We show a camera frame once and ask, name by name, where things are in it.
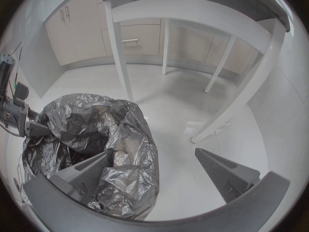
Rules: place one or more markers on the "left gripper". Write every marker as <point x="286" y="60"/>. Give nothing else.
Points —
<point x="13" y="115"/>

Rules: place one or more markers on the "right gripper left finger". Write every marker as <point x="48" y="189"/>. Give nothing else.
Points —
<point x="72" y="180"/>

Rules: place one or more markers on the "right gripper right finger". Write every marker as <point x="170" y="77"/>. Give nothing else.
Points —
<point x="236" y="180"/>

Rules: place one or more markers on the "black plastic bag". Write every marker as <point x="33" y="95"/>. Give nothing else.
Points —
<point x="130" y="177"/>

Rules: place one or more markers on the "beige cabinet with drawers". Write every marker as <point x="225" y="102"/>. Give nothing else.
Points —
<point x="79" y="32"/>

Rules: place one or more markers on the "white chair dark grey seat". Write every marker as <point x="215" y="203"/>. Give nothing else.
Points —
<point x="193" y="11"/>

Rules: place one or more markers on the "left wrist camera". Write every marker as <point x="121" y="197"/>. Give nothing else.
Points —
<point x="23" y="90"/>

